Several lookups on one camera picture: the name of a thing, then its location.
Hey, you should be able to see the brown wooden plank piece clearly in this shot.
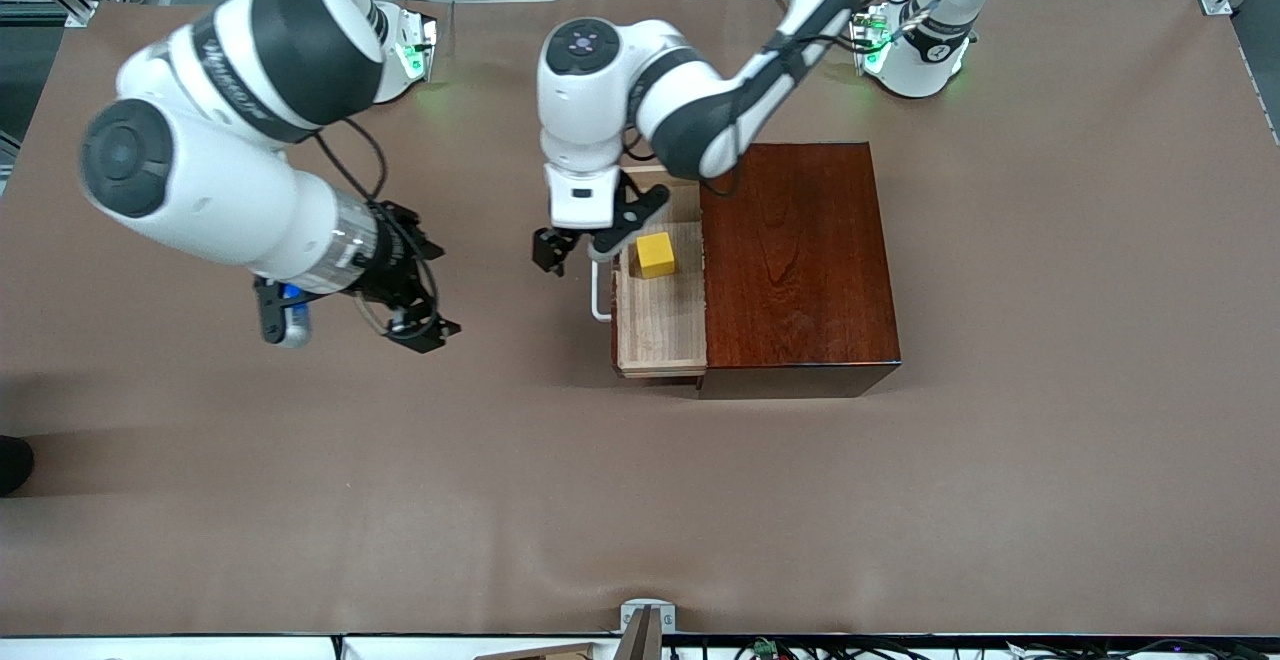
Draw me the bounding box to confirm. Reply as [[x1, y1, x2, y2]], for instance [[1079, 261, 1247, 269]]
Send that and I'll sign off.
[[475, 643, 598, 660]]

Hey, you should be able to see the light wood drawer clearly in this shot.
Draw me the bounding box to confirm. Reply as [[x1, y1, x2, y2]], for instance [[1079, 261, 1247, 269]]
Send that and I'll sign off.
[[611, 165, 709, 379]]

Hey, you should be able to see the brown table cover mat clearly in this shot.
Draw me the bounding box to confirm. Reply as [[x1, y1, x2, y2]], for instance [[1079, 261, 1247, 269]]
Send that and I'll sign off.
[[0, 0, 1280, 638]]

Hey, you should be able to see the dark red wooden cabinet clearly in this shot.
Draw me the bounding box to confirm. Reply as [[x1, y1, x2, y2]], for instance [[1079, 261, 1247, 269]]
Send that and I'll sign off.
[[697, 142, 903, 401]]

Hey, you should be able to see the black ribbed round object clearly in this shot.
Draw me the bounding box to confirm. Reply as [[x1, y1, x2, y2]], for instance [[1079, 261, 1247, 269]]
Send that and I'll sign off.
[[0, 435, 36, 498]]

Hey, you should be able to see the yellow wooden block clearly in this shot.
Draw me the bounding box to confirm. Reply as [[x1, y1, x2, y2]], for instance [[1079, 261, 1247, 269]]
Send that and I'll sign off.
[[636, 232, 678, 279]]

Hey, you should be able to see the grey metal table bracket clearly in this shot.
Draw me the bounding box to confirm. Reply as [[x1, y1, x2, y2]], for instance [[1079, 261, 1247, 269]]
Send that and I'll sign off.
[[620, 598, 677, 660]]

